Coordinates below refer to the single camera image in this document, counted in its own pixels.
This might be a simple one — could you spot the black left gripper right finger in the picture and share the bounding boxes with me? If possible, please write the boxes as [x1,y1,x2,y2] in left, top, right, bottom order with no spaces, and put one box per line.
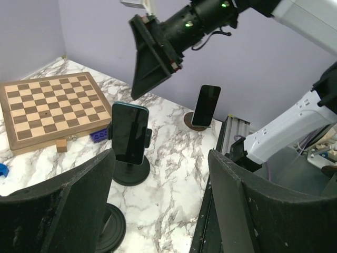
[208,150,336,252]

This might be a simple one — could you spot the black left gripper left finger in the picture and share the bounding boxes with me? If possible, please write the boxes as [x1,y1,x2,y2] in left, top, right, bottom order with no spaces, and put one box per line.
[1,149,116,252]

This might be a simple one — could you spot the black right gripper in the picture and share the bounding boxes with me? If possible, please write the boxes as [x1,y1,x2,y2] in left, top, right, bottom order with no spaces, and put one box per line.
[128,14,183,100]

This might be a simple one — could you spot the black round-base phone stand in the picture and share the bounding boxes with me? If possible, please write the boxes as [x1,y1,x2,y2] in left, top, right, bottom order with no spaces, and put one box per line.
[95,203,126,252]

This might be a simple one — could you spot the black screen silver phone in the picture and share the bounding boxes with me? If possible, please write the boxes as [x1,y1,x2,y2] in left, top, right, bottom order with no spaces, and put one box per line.
[194,84,221,125]

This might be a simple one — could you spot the black ball-joint phone stand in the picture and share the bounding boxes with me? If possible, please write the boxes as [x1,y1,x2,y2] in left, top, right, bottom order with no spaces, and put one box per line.
[107,122,152,187]

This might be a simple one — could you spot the brown round phone stand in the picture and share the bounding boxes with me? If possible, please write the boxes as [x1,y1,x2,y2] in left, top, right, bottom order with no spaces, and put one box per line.
[184,112,211,132]

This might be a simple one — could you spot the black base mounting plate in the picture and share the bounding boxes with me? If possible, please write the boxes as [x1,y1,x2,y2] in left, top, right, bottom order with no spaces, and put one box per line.
[189,115,251,253]

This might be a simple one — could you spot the wooden cube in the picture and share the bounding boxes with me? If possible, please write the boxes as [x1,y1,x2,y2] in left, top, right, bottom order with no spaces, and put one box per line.
[56,139,68,153]

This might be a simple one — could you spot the blue plastic piece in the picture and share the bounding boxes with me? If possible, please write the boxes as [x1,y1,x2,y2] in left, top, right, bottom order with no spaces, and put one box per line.
[0,163,9,177]

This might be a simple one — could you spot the purple lego brick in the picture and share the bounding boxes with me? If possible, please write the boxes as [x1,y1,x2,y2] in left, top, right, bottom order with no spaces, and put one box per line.
[90,129,107,143]

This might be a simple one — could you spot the wooden chessboard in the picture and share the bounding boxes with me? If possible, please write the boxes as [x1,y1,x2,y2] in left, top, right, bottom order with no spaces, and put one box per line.
[1,72,112,155]

